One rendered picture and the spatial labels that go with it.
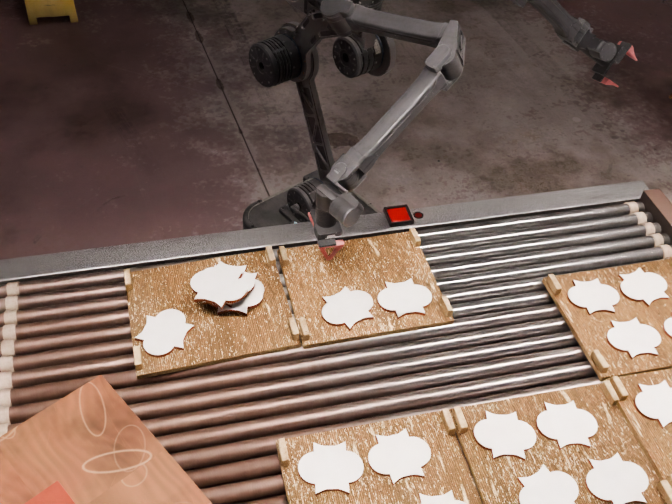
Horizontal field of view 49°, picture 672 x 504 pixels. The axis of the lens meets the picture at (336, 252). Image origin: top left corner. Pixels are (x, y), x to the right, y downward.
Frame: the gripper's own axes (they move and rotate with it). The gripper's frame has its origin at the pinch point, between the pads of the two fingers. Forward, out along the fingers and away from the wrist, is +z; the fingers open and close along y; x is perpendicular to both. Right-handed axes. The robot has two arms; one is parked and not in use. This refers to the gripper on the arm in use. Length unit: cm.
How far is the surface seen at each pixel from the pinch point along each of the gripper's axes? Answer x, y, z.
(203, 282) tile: 33.6, -5.4, 1.9
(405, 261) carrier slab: -23.5, -2.1, 9.0
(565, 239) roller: -75, -1, 11
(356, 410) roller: 2.7, -45.6, 11.0
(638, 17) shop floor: -301, 283, 103
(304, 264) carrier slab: 5.0, 2.3, 8.8
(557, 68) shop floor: -211, 228, 103
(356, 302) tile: -5.4, -15.1, 7.9
